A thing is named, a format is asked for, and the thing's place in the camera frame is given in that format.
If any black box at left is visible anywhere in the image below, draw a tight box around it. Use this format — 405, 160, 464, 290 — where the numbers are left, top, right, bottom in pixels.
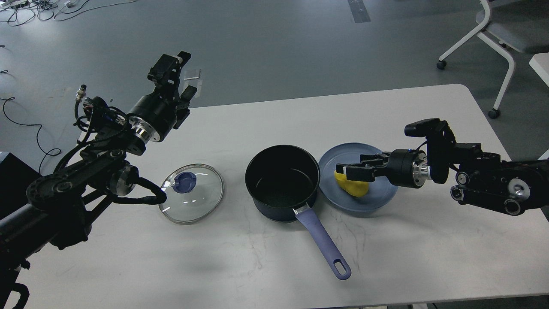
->
0, 152, 41, 210

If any white table corner right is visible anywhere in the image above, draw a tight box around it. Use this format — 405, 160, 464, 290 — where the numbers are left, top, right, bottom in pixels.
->
529, 52, 549, 86

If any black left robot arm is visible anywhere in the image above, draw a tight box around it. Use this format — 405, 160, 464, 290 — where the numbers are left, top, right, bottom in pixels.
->
1, 51, 197, 309

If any glass pot lid blue knob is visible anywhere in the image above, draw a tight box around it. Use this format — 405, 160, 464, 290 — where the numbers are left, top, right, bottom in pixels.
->
158, 164, 225, 225

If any black floor cable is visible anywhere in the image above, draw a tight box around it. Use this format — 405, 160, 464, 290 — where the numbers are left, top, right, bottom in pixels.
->
0, 97, 62, 174

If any tangled cables top left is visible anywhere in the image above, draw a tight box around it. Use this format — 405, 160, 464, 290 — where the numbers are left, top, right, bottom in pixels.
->
0, 0, 138, 27

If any blue round plate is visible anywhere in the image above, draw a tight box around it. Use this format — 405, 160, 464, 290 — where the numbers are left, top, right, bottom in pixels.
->
318, 142, 398, 215

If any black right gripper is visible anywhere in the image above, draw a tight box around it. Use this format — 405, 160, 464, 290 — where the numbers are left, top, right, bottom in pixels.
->
336, 149, 431, 188

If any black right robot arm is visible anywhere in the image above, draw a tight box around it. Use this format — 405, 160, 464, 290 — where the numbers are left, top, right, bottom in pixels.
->
335, 118, 549, 216

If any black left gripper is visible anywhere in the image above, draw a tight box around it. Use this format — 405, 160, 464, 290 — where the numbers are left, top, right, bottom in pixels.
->
127, 51, 198, 142

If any dark blue saucepan purple handle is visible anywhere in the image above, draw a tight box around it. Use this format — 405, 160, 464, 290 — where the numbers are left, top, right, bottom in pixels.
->
244, 145, 352, 280

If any white office chair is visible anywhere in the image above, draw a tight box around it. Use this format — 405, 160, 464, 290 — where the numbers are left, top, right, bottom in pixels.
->
437, 0, 549, 119

